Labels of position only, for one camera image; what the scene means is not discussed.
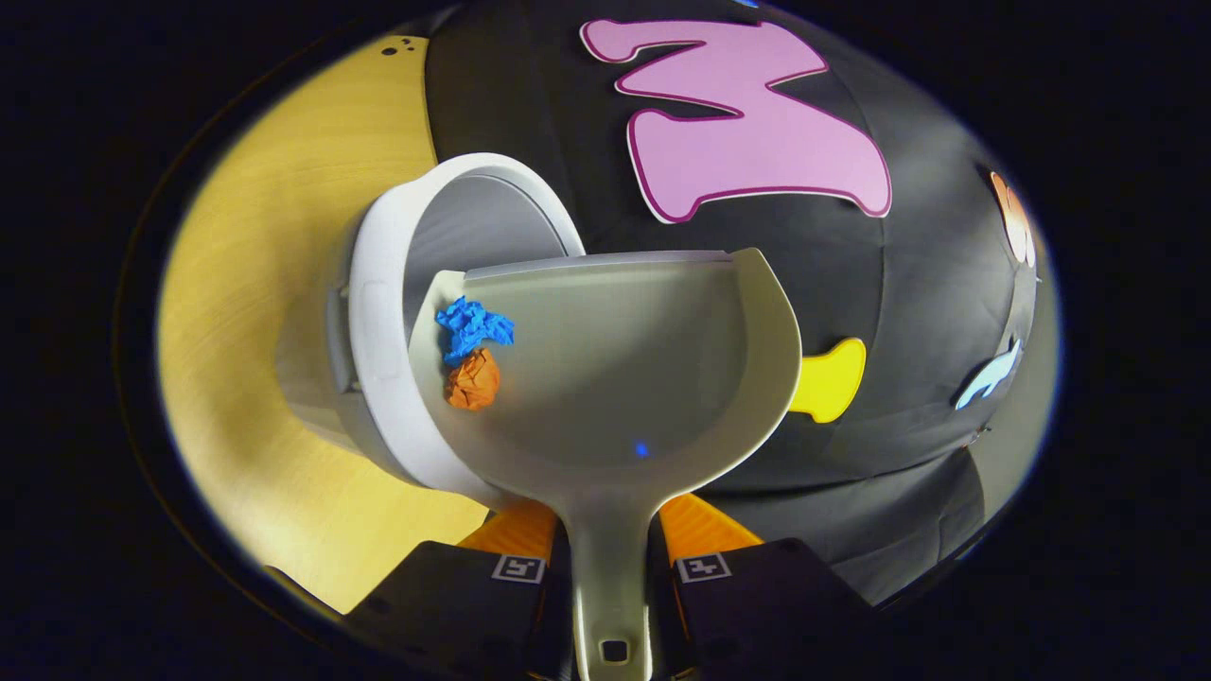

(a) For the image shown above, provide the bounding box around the blue paper ball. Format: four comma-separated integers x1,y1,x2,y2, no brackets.
435,296,517,368

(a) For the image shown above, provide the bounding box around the white ribbed garbage bin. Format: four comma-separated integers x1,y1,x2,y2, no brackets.
274,151,588,507

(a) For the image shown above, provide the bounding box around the white plastic dustpan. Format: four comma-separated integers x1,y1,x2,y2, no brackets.
409,248,803,681

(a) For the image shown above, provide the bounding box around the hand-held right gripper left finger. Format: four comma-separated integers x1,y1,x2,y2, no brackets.
342,498,576,681

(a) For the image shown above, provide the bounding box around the black backdrop cloth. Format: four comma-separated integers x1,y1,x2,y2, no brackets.
424,0,1042,606

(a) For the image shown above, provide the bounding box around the wooden desktop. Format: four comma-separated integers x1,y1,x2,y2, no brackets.
156,36,493,616

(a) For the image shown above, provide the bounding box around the orange paper ball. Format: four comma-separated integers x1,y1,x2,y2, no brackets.
445,347,500,410

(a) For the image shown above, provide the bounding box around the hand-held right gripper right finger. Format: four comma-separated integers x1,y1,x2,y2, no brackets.
648,492,886,681

